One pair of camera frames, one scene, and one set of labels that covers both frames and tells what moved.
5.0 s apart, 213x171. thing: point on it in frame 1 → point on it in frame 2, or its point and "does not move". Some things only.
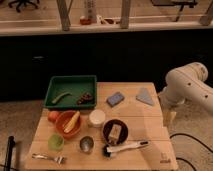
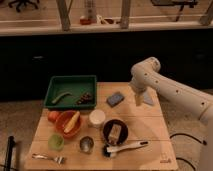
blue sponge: x=114 y=99 does not move
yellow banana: x=72 y=122 does not move
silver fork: x=58 y=159 does not move
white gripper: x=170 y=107 → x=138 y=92
